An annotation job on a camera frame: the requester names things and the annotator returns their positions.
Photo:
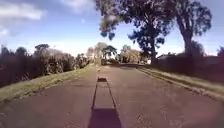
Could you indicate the grass verge with bare patches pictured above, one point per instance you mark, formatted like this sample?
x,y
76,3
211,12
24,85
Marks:
x,y
30,86

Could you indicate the tall dark tree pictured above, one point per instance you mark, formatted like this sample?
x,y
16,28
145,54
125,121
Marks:
x,y
153,51

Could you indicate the grass verge beside fence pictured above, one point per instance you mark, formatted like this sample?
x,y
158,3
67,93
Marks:
x,y
190,80

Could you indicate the dark asphalt road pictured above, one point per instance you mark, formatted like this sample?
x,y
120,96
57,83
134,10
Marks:
x,y
143,100

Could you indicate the dark fence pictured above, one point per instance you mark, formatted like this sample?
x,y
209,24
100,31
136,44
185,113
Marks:
x,y
203,68

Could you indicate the group of distant trees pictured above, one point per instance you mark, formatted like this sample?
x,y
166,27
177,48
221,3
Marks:
x,y
108,52

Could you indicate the large dark tree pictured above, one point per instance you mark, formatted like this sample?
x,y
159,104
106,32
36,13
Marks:
x,y
188,46

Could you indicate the row of bushes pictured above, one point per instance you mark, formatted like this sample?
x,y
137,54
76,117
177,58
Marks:
x,y
30,65

